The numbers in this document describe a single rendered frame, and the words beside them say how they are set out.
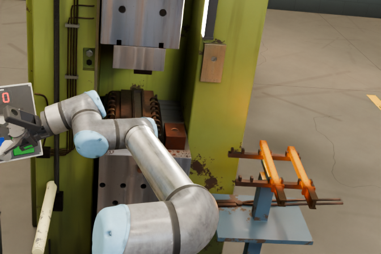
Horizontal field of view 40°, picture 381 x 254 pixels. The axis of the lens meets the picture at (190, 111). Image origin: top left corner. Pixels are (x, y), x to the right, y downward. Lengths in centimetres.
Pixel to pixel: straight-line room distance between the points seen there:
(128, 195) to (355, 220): 186
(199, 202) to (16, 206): 245
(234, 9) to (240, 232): 91
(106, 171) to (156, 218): 123
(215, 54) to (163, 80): 49
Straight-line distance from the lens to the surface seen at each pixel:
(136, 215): 97
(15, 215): 334
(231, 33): 218
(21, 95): 206
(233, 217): 228
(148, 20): 198
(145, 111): 234
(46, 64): 221
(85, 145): 148
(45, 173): 246
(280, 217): 234
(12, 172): 371
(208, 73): 221
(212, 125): 234
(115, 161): 217
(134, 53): 202
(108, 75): 258
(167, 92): 262
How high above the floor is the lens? 205
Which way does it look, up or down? 26 degrees down
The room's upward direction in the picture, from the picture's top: 7 degrees clockwise
